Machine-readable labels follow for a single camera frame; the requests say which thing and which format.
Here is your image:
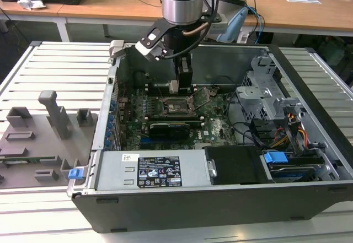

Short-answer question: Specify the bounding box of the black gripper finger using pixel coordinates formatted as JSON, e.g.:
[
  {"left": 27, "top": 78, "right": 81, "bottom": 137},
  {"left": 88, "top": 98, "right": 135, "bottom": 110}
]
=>
[{"left": 176, "top": 58, "right": 193, "bottom": 95}]

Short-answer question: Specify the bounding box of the metal socket cover frame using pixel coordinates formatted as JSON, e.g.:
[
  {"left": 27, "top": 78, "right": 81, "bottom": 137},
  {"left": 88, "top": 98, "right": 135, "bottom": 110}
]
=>
[{"left": 188, "top": 87, "right": 215, "bottom": 111}]

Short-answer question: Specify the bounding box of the CPU socket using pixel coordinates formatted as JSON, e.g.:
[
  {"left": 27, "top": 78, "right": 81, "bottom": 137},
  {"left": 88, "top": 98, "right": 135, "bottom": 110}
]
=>
[{"left": 162, "top": 96, "right": 199, "bottom": 117}]

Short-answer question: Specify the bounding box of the black graphics card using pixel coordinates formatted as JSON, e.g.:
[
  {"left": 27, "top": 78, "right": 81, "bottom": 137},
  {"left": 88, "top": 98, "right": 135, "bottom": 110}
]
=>
[{"left": 148, "top": 121, "right": 191, "bottom": 141}]

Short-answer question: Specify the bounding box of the green motherboard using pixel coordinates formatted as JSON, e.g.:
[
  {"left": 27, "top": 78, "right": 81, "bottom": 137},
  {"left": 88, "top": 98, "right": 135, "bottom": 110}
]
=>
[{"left": 117, "top": 87, "right": 240, "bottom": 152}]

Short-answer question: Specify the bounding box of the wooden desk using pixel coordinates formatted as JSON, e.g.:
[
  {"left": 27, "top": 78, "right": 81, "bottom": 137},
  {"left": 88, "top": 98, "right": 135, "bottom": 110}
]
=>
[
  {"left": 0, "top": 0, "right": 69, "bottom": 42},
  {"left": 57, "top": 0, "right": 353, "bottom": 39}
]

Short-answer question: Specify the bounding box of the silver metal drive cage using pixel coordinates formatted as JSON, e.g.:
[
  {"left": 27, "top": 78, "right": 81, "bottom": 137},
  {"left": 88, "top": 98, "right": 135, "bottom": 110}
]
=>
[{"left": 236, "top": 55, "right": 304, "bottom": 122}]

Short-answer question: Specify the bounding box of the black plastic shroud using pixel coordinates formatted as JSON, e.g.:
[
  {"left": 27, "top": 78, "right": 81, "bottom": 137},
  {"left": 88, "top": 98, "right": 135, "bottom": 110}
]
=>
[{"left": 205, "top": 145, "right": 274, "bottom": 186}]

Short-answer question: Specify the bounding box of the silver power supply with label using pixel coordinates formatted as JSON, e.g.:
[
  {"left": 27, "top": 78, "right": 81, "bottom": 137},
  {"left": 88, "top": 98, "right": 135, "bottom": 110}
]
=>
[{"left": 95, "top": 150, "right": 212, "bottom": 191}]

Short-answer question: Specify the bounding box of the hard disk in blue carrier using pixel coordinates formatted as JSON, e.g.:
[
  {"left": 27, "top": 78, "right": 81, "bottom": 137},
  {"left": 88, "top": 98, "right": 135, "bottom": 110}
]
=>
[{"left": 261, "top": 149, "right": 323, "bottom": 183}]

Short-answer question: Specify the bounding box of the black open PC case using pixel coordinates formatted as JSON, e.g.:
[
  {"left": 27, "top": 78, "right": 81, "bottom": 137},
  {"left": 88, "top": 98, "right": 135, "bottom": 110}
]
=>
[{"left": 67, "top": 40, "right": 353, "bottom": 234}]

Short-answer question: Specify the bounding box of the blue plastic latch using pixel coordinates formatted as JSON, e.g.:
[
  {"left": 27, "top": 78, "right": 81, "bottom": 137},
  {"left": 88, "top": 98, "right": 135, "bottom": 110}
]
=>
[{"left": 68, "top": 168, "right": 83, "bottom": 180}]

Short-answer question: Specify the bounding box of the crumpled white paper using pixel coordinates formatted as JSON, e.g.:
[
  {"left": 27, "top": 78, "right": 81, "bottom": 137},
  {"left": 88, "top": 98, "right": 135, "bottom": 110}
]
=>
[{"left": 17, "top": 0, "right": 47, "bottom": 11}]

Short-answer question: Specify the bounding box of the grey parts rack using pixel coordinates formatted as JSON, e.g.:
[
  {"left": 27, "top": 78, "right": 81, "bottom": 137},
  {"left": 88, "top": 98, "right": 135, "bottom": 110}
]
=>
[{"left": 0, "top": 90, "right": 99, "bottom": 190}]

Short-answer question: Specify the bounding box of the green RAM stick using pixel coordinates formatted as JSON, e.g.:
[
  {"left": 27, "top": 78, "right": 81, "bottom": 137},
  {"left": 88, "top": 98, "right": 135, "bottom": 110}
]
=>
[{"left": 0, "top": 156, "right": 57, "bottom": 164}]

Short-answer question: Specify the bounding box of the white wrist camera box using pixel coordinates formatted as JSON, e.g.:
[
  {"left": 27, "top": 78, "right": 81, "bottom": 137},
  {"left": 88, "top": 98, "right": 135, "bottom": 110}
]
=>
[{"left": 135, "top": 25, "right": 169, "bottom": 62}]

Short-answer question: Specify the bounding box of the grey case latch handle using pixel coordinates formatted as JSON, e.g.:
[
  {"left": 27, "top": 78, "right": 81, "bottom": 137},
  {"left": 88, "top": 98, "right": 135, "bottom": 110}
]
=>
[{"left": 109, "top": 40, "right": 126, "bottom": 59}]

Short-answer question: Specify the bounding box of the blue cable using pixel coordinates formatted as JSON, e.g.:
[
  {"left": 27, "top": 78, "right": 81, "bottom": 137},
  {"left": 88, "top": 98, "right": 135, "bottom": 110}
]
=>
[{"left": 247, "top": 4, "right": 266, "bottom": 45}]

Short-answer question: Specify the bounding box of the coloured wire bundle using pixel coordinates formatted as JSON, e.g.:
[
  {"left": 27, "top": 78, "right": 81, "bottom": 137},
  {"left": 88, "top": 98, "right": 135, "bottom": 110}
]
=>
[{"left": 271, "top": 110, "right": 308, "bottom": 150}]

